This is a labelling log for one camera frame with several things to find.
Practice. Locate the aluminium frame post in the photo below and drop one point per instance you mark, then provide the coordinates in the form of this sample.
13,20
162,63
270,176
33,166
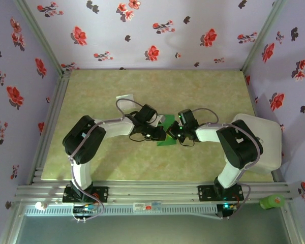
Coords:
266,30
37,30

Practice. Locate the white plastic storage box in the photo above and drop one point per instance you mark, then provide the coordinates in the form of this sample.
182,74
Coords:
269,152

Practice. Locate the green plastic cup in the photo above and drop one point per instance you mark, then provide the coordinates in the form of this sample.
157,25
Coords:
270,202

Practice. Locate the small white knob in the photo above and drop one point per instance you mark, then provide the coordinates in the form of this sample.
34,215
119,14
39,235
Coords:
41,206

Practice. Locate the white barcode label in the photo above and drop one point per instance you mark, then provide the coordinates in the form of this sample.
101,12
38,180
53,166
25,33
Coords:
139,206

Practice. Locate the green paper sheet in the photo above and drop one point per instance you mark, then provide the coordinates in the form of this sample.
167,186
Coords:
167,143

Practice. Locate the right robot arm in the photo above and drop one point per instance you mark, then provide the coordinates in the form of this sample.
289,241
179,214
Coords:
241,147

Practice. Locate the clear plastic zip bag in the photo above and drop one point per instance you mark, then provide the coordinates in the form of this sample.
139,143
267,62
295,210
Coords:
125,97

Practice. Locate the small blue sticker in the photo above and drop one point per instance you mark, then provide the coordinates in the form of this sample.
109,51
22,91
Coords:
156,206

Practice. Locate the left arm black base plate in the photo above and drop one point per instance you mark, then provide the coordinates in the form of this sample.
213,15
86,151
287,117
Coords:
101,194

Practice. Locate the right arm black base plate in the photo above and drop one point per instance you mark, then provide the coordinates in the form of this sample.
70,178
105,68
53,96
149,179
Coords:
206,193

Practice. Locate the wide aluminium frame beam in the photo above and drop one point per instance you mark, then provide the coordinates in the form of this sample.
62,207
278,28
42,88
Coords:
152,190

